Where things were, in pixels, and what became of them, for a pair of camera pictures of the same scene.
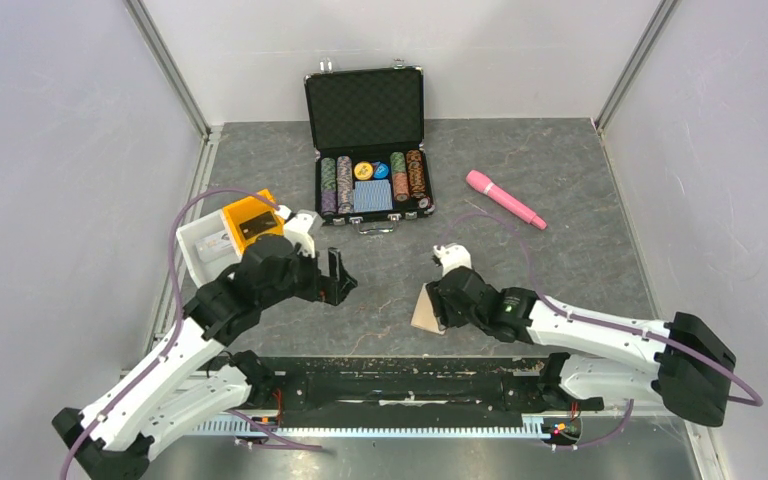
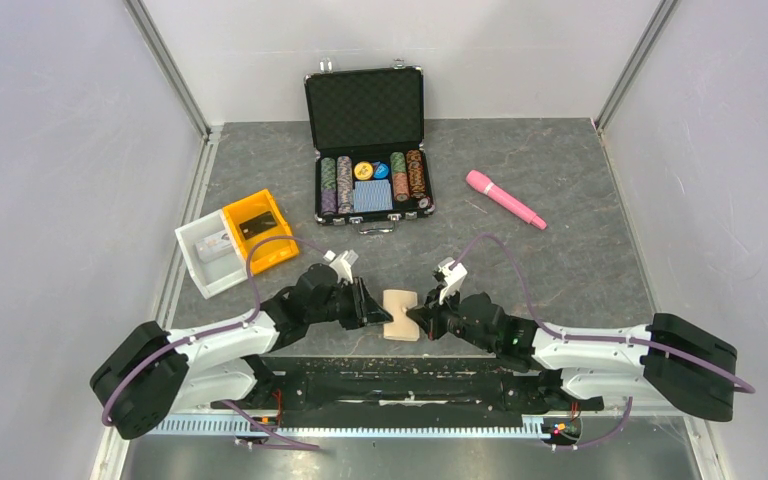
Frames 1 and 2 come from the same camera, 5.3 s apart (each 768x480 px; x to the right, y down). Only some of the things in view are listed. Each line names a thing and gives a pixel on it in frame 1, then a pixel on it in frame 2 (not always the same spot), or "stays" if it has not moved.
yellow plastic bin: [252, 217] stays
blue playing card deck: [372, 195] stays
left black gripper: [330, 289] to [369, 311]
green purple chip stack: [328, 186] stays
